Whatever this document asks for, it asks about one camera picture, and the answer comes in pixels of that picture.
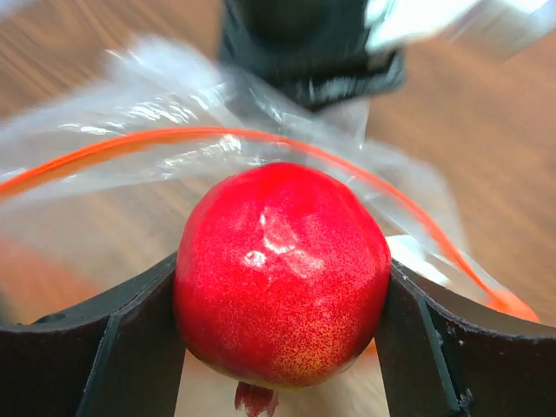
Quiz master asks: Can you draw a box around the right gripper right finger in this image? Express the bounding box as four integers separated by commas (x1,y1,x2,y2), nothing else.
375,261,555,416

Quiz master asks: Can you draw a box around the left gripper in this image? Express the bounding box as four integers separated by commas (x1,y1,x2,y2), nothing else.
218,0,405,110

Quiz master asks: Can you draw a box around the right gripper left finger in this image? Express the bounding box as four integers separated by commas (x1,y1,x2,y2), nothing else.
1,255,185,416

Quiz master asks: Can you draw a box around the clear zip top bag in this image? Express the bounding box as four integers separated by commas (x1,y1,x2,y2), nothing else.
1,38,536,323

